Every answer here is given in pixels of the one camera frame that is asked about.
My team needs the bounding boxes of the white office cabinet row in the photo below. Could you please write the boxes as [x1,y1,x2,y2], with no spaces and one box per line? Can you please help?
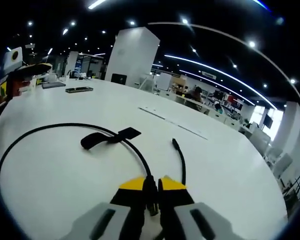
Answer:
[176,96,241,131]

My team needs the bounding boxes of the person's left hand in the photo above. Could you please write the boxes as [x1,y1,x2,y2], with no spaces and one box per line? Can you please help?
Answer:
[7,74,23,98]

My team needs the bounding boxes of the black box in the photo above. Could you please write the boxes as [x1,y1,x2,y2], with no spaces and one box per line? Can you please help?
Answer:
[110,73,128,85]

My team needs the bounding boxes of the black Velcro strap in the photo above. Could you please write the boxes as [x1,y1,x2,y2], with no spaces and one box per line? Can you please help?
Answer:
[80,126,142,150]

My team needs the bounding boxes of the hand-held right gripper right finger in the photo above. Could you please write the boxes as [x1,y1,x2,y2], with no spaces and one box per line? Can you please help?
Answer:
[157,174,244,240]

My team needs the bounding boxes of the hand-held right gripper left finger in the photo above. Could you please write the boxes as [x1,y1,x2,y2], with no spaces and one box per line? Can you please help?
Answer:
[57,176,147,240]

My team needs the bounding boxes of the black charging cable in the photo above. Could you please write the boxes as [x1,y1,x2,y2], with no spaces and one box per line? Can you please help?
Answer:
[0,121,188,218]

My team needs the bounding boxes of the black smartphone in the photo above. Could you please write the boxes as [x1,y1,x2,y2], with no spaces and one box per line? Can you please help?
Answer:
[65,86,94,94]

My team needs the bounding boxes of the white square pillar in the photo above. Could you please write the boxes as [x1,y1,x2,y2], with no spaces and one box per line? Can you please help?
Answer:
[104,26,161,87]

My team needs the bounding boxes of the dark flat tablet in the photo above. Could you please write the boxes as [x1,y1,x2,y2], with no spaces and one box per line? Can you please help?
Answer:
[41,81,67,89]

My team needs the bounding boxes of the black wall screen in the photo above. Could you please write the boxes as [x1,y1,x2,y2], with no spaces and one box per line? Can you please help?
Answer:
[262,113,274,128]

